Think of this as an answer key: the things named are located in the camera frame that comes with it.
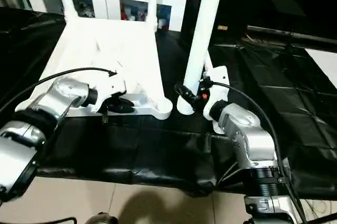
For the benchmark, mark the white plastic table top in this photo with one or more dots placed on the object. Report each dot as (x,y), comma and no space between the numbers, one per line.
(110,50)

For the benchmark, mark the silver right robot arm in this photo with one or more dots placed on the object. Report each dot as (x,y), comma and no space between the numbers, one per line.
(250,137)

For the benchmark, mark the black plastic mat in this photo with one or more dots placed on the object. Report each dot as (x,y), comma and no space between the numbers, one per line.
(263,103)

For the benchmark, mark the small yellow label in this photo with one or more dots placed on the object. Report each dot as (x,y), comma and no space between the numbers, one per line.
(222,27)

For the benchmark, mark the black flat screen television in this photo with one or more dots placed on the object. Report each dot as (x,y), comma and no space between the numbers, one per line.
(289,34)

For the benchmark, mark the white cabinet with glass doors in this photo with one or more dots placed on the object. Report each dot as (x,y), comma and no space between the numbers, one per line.
(110,0)

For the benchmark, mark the grey robot lower body part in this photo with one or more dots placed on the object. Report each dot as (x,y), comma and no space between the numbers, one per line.
(101,219)

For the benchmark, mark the black metal table leg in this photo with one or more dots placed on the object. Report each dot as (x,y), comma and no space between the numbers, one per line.
(323,218)

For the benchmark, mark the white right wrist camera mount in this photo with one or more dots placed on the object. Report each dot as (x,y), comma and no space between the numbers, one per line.
(218,82)

